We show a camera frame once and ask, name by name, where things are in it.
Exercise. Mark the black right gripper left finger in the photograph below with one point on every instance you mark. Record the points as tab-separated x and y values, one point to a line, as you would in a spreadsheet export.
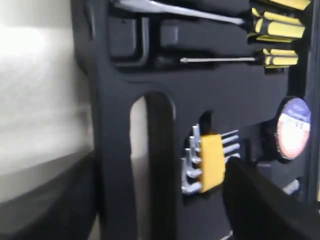
65	208

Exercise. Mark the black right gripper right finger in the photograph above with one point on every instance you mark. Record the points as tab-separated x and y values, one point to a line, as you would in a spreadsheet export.
259	210

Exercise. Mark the black electrical tape roll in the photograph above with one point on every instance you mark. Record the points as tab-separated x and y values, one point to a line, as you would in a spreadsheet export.
285	137

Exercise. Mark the black plastic tool case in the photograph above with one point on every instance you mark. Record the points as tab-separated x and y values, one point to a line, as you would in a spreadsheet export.
144	103

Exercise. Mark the voltage tester screwdriver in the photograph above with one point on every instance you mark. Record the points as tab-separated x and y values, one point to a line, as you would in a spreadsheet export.
293	188

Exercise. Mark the hex key set yellow holder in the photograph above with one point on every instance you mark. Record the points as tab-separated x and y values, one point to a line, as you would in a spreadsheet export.
203	163

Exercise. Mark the small yellow black screwdriver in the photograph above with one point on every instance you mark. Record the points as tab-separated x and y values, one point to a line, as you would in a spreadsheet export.
266	57

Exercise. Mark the medium yellow black screwdriver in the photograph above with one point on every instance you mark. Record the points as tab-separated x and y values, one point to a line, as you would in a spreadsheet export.
263	26

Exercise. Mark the large yellow black screwdriver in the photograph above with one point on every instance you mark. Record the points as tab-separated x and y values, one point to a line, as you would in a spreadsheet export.
299	5

